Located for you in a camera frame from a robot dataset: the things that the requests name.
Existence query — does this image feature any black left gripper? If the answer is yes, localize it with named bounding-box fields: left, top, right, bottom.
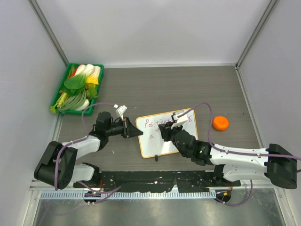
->
left=106, top=117, right=143, bottom=138

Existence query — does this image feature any yellow framed whiteboard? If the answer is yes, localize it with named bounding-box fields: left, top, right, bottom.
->
left=135, top=108, right=199, bottom=159

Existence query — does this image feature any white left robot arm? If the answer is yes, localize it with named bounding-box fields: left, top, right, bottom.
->
left=34, top=112, right=143, bottom=190

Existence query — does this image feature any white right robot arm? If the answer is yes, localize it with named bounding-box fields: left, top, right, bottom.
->
left=158, top=122, right=297, bottom=189

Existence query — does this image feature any green plastic crate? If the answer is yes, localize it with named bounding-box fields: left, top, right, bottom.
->
left=49, top=63, right=104, bottom=115

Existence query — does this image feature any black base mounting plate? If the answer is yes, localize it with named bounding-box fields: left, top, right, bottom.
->
left=83, top=170, right=241, bottom=193

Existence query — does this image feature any orange round toy fruit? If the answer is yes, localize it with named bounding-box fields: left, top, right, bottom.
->
left=212, top=116, right=230, bottom=131

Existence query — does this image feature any white radish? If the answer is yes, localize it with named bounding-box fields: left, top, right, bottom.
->
left=75, top=99, right=90, bottom=111

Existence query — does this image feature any yellow flower vegetable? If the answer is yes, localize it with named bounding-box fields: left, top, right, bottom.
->
left=86, top=73, right=99, bottom=89

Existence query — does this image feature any green long beans bundle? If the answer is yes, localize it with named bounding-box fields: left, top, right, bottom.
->
left=57, top=90, right=87, bottom=112

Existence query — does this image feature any green leafy bok choy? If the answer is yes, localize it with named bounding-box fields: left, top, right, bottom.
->
left=61, top=73, right=87, bottom=97

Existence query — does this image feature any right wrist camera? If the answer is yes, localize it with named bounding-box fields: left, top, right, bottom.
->
left=171, top=110, right=188, bottom=129

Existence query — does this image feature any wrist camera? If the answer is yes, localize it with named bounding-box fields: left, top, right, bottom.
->
left=171, top=110, right=188, bottom=129
left=114, top=104, right=127, bottom=120

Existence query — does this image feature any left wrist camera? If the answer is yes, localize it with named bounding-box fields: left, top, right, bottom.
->
left=114, top=104, right=127, bottom=120

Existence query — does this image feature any slotted cable duct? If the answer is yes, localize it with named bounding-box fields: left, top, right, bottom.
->
left=40, top=190, right=216, bottom=200

